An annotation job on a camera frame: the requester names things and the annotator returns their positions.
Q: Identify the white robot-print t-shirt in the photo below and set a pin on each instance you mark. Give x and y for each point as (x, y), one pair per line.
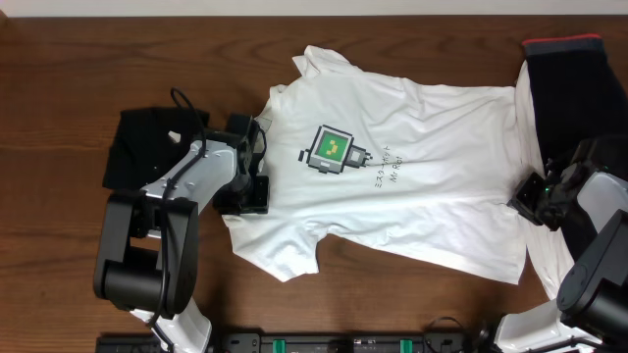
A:
(421, 171)

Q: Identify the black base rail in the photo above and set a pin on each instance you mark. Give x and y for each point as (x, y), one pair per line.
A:
(314, 343)

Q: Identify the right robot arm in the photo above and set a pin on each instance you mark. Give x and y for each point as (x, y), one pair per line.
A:
(589, 313)

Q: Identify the white garment under pile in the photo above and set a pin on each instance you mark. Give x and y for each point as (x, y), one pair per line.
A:
(547, 249)

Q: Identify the black garment with red trim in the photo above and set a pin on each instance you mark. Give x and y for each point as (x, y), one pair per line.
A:
(581, 117)

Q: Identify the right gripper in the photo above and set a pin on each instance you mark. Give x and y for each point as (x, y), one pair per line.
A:
(522, 202)

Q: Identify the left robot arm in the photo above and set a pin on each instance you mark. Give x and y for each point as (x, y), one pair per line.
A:
(147, 259)

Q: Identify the folded black shirt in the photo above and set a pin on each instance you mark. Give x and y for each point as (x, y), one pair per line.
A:
(148, 143)

